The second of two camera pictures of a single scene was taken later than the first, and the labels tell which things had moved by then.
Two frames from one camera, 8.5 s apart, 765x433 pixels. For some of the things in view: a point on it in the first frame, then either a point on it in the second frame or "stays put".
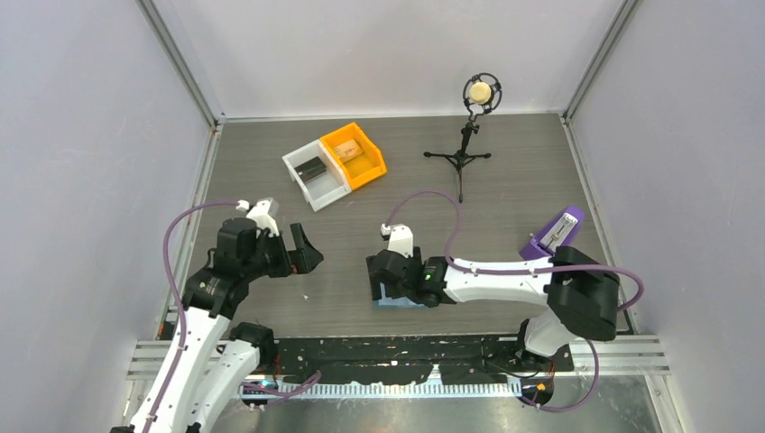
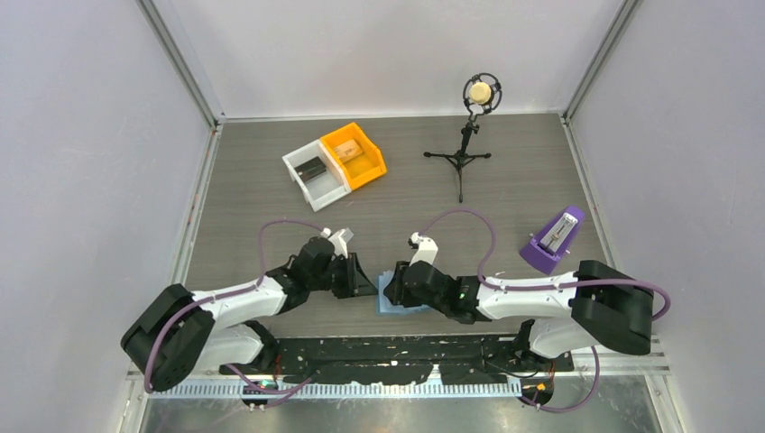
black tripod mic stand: (460, 158) stays put
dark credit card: (310, 169) stays put
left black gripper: (300, 260) -> (356, 283)
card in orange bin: (347, 151) stays put
